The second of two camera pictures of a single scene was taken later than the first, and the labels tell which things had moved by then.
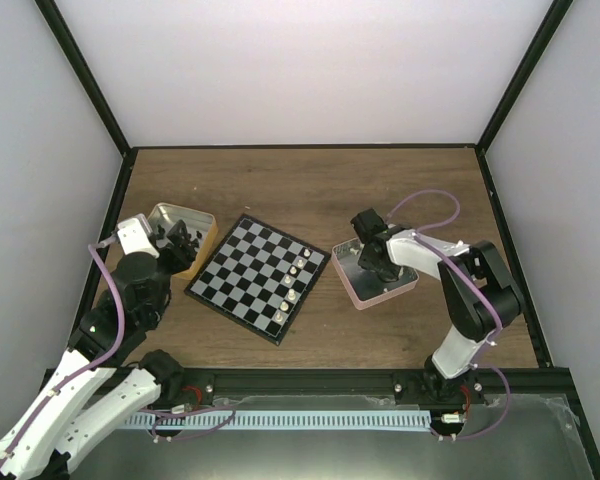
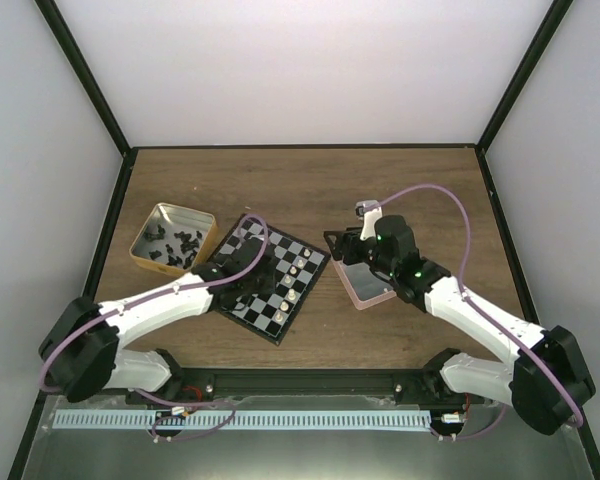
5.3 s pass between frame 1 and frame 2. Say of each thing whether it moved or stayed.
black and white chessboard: stayed
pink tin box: stayed
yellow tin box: stayed
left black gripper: moved
